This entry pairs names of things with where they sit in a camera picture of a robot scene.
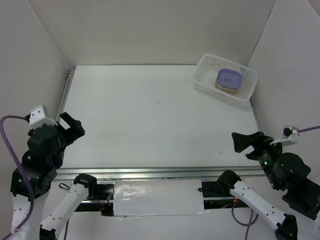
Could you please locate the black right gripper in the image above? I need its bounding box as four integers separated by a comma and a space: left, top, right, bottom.
230, 128, 286, 187

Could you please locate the purple panda plate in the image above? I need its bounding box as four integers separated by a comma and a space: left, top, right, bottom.
216, 68, 243, 90
215, 85, 239, 95

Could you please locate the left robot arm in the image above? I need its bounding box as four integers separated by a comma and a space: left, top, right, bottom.
9, 109, 99, 240

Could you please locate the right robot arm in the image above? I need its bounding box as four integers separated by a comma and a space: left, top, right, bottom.
198, 127, 320, 240

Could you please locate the white plastic bin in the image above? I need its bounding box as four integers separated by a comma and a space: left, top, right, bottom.
192, 53, 259, 106

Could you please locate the white foil cover sheet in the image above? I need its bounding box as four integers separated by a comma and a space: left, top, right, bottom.
113, 179, 206, 217

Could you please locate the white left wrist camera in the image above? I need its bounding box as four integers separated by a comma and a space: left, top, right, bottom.
29, 104, 58, 129

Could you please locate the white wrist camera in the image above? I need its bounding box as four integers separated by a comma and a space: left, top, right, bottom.
270, 125, 300, 147
29, 104, 58, 129

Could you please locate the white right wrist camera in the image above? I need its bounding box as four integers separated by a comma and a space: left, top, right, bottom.
270, 125, 300, 147

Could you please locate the aluminium table edge rail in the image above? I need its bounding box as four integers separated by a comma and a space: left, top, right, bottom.
55, 166, 264, 181

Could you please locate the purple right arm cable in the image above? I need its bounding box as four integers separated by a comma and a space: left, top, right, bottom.
231, 126, 320, 240

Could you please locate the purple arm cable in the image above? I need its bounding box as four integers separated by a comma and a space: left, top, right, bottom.
231, 126, 320, 240
0, 115, 70, 240

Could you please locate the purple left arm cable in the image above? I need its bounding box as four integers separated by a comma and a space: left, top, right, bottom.
0, 115, 70, 240

